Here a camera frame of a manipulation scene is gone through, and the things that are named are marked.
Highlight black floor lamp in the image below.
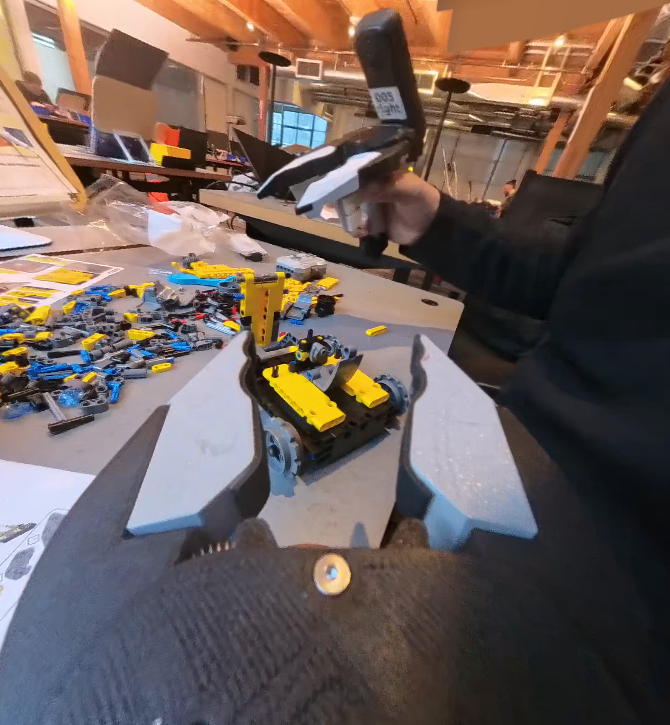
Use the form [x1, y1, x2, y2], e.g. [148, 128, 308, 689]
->
[258, 51, 293, 142]
[422, 78, 471, 182]

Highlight grey battery box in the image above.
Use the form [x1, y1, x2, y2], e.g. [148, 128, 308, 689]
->
[275, 254, 328, 281]

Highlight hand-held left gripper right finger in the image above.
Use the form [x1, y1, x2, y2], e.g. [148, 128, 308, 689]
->
[397, 334, 539, 553]

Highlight pile of mixed small pieces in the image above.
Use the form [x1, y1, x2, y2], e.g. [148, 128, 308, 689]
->
[0, 280, 245, 437]

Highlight person's leg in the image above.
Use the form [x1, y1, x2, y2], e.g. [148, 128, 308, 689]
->
[448, 317, 517, 392]

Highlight yellow edged table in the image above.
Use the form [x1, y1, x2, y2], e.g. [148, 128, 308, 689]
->
[199, 188, 420, 270]

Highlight person's right hand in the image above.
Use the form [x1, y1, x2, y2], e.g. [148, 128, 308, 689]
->
[368, 170, 443, 247]

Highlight yellow toy vehicle assembly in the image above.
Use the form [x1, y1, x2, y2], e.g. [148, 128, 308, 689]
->
[239, 271, 410, 499]

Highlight pile of yellow building pieces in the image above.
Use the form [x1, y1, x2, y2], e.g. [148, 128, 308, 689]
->
[171, 258, 341, 318]

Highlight grey desk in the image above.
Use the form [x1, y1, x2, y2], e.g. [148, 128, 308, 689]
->
[0, 227, 466, 550]

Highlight clear acrylic stand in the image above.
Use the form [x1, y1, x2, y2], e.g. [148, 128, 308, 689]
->
[91, 129, 154, 165]

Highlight metal ceiling duct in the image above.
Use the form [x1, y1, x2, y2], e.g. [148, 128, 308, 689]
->
[312, 57, 573, 108]

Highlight white paper booklet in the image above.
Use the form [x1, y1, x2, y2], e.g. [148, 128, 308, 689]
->
[0, 459, 97, 703]

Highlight clear plastic bags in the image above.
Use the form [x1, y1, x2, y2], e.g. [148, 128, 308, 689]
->
[83, 176, 270, 262]

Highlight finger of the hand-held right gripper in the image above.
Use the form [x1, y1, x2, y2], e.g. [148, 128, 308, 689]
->
[295, 150, 384, 219]
[256, 144, 345, 200]

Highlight window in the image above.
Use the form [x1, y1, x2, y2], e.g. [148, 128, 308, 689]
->
[271, 102, 330, 149]

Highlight light blue panel piece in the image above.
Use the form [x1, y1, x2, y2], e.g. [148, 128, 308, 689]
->
[168, 273, 239, 287]

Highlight wooden pillar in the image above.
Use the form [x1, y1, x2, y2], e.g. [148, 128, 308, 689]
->
[553, 11, 661, 179]

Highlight dark blue cardboard kit box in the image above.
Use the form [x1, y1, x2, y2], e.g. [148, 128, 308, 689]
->
[0, 34, 86, 222]

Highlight white flat device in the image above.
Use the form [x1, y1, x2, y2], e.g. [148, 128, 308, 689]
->
[0, 221, 52, 256]

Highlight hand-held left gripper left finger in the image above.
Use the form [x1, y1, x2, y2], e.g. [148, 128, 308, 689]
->
[126, 331, 271, 536]

